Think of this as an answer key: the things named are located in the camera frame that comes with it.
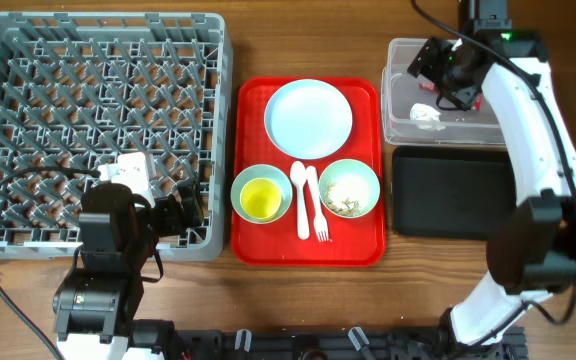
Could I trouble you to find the grey dishwasher rack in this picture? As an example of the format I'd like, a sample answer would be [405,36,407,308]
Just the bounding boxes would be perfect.
[0,12,233,261]

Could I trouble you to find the white plastic spoon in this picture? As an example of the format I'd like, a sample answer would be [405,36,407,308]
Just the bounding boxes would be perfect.
[290,161,310,240]

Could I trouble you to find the white napkin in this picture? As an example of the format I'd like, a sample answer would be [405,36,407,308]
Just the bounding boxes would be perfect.
[410,103,441,122]

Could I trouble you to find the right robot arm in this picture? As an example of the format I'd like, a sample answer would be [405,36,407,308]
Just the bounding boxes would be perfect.
[408,1,576,352]

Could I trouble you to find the red snack wrapper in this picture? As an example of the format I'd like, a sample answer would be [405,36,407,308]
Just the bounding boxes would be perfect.
[418,82,483,111]

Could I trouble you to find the yellow cup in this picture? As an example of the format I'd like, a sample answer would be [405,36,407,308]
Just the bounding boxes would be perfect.
[240,178,282,222]

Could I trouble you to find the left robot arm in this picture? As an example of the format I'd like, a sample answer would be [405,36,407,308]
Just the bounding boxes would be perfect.
[53,182,204,359]

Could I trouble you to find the black waste tray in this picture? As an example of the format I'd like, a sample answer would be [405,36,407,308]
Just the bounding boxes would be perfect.
[391,146,516,241]

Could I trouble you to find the red serving tray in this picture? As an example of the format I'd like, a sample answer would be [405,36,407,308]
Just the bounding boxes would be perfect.
[230,77,386,267]

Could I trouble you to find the light blue plate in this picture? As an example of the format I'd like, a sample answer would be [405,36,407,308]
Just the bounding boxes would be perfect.
[264,79,353,160]

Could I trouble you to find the light blue bowl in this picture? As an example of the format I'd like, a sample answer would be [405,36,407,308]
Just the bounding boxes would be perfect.
[231,164,293,224]

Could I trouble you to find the light green bowl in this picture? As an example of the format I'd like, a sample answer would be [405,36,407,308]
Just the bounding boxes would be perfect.
[319,159,381,219]

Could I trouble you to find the rice and peanut scraps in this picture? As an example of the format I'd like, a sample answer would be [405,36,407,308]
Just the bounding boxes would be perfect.
[324,175,372,217]

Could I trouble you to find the clear plastic bin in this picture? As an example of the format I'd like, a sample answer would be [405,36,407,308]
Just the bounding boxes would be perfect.
[381,38,505,148]

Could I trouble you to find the white plastic fork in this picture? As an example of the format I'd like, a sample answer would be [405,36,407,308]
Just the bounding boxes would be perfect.
[306,166,330,242]

